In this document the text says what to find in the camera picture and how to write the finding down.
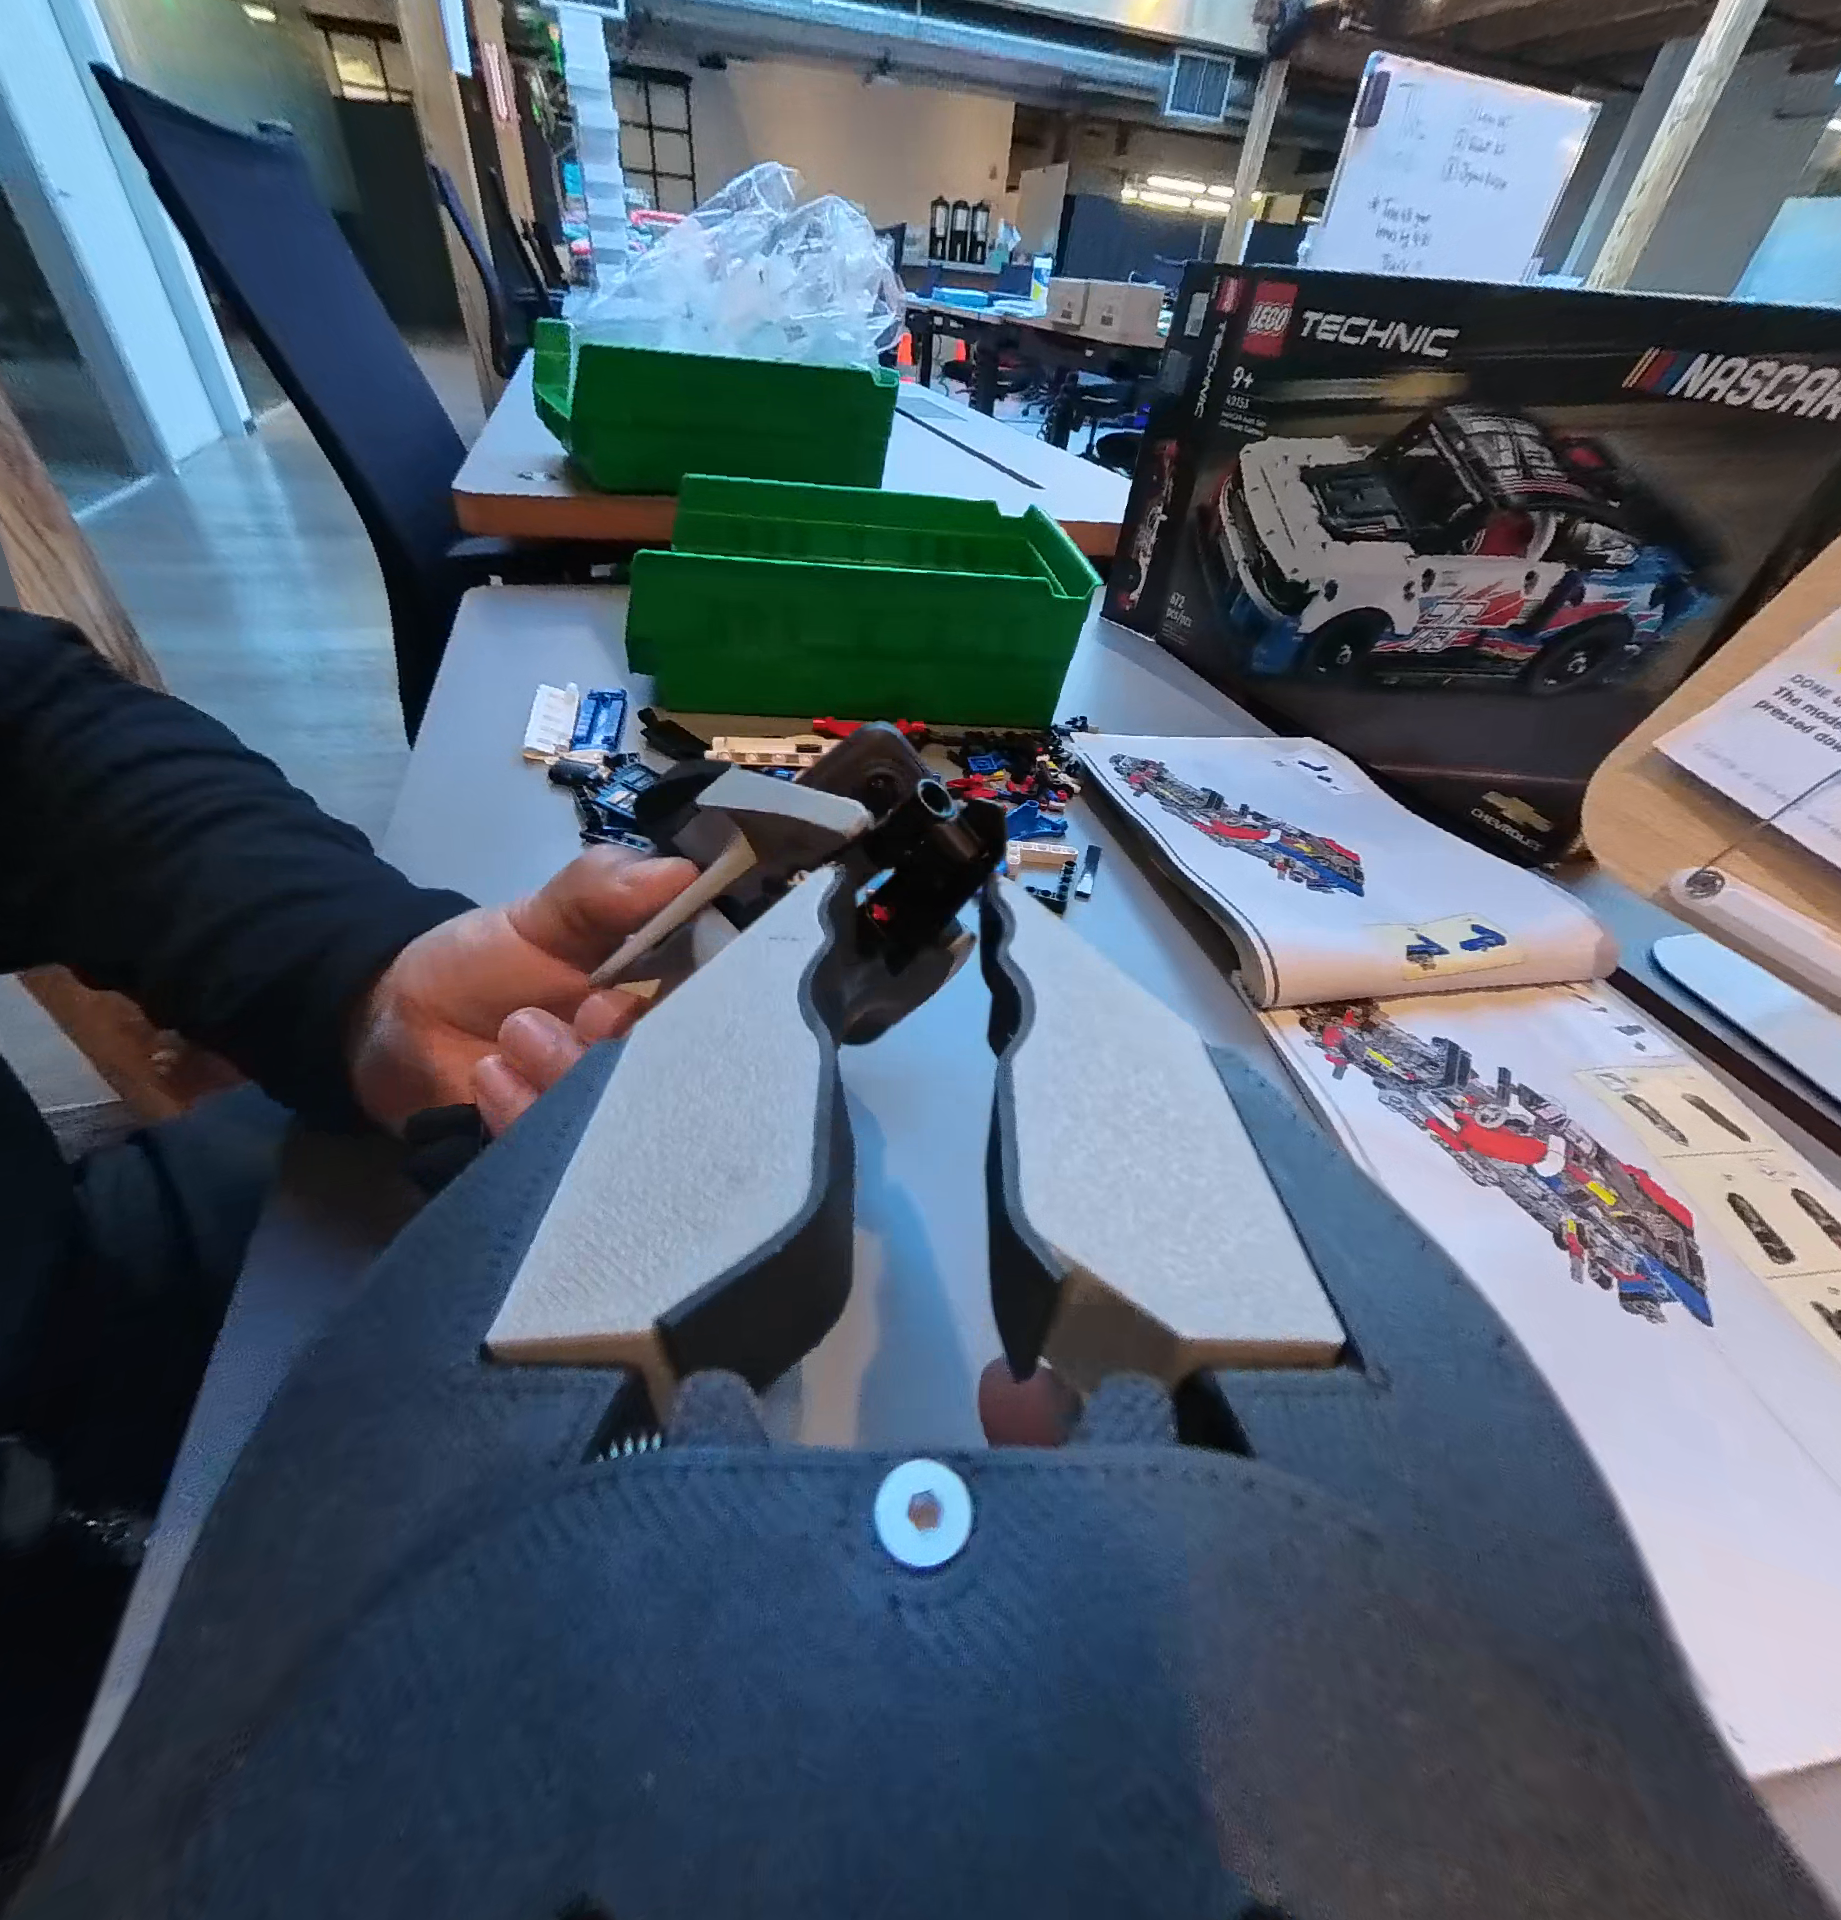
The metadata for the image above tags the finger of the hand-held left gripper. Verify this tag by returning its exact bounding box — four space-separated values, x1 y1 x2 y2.
586 839 764 1003
692 763 881 881

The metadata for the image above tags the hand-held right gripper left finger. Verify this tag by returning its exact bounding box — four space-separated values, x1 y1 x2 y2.
484 865 863 1420

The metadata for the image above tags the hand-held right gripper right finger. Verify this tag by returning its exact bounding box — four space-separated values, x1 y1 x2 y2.
977 881 1349 1389

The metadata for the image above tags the black toy brick assembly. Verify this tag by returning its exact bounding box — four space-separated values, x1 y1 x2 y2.
802 719 1012 1048

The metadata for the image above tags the person's left forearm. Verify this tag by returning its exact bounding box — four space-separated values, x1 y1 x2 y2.
0 601 477 1128

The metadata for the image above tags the white desk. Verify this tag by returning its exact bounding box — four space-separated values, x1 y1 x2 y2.
49 583 1841 1920

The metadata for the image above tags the person's left hand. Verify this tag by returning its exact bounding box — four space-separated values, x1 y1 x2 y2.
350 846 705 1139

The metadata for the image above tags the green plastic bin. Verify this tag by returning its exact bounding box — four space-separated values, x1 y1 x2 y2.
625 510 1105 731
671 474 1045 554
534 317 902 493

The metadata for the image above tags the pile of small toy bricks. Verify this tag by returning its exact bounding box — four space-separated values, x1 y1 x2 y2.
551 704 1105 920

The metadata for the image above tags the wooden edged side table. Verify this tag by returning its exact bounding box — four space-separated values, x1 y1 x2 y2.
452 352 1133 560

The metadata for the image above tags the folded instruction booklet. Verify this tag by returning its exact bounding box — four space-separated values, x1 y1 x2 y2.
1067 731 1619 1010

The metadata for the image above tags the black toy car box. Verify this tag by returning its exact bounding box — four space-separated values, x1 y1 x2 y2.
1103 262 1841 869

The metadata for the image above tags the background office table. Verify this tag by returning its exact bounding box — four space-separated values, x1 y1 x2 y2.
905 283 1169 452

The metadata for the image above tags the clear plastic bag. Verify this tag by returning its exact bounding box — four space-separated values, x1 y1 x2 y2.
566 161 906 370

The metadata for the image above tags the wooden display board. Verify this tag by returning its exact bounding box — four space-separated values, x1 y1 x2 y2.
1582 501 1841 1038

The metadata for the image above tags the open instruction sheet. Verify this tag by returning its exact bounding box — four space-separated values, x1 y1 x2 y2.
1257 982 1841 1779

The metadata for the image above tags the white stand base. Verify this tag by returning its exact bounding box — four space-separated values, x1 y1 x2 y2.
1652 931 1841 1145

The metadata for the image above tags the white board ledge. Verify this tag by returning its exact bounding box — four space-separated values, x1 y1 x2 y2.
1670 862 1841 1038

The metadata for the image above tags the dark blue office chair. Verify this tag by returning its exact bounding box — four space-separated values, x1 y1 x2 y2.
91 62 519 744

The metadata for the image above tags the wooden beam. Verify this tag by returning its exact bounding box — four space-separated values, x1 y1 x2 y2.
0 313 164 695

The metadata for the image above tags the printed paper sheet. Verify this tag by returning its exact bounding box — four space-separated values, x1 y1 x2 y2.
1655 575 1841 901

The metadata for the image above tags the whiteboard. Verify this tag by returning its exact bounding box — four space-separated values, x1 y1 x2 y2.
1302 51 1601 283

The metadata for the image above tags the wooden post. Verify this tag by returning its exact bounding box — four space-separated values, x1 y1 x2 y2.
1587 0 1769 294

